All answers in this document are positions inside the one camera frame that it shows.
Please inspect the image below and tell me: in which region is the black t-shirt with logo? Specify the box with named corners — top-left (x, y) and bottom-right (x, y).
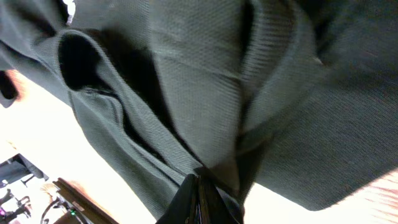
top-left (1, 0), bottom-right (397, 220)

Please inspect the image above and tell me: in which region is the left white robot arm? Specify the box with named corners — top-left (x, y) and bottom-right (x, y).
top-left (1, 154), bottom-right (49, 188)

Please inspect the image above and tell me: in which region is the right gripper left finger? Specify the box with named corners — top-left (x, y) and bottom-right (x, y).
top-left (156, 174), bottom-right (198, 224)

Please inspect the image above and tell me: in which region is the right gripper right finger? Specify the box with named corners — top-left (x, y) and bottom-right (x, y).
top-left (198, 177), bottom-right (243, 224)

